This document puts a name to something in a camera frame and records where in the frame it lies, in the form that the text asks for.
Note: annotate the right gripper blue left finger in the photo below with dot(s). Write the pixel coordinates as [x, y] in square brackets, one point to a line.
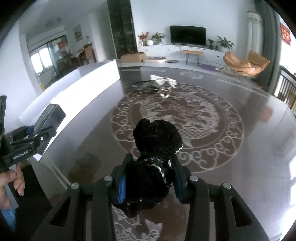
[67, 219]

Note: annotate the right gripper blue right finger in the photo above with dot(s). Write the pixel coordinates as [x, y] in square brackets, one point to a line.
[234, 220]

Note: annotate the black knitted item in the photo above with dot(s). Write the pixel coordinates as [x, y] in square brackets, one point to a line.
[147, 180]

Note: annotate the black rectangular box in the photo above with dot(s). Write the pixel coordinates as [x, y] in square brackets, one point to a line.
[46, 126]

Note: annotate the person's left hand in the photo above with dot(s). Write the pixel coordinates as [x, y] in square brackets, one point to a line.
[12, 187]

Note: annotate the large white storage box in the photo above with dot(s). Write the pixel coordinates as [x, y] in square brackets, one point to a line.
[86, 96]

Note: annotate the wooden dining chair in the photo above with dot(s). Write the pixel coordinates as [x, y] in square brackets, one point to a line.
[285, 89]

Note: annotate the cardboard box on floor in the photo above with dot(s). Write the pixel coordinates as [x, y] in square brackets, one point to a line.
[133, 58]

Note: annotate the dark glass display cabinet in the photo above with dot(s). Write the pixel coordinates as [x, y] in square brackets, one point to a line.
[121, 20]

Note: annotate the orange lounge chair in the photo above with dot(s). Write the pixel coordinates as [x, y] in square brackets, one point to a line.
[249, 67]

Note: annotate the red flower vase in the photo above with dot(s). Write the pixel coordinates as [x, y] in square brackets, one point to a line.
[143, 37]

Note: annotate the white TV cabinet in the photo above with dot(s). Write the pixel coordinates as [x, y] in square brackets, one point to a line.
[183, 53]

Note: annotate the green potted plant right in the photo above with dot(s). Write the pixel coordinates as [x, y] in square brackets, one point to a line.
[225, 44]

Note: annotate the green potted plant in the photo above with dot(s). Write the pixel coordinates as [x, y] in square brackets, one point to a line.
[225, 44]
[158, 37]

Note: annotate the green potted plant left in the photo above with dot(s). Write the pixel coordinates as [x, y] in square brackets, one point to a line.
[158, 37]

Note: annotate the white standing air conditioner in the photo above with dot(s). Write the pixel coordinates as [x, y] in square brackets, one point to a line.
[255, 32]

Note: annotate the black flat television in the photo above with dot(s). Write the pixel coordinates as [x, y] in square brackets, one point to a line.
[188, 35]

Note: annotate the framed wall painting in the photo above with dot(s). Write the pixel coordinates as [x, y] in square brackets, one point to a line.
[78, 33]

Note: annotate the red wall hanging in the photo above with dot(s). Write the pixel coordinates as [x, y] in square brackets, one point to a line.
[285, 33]

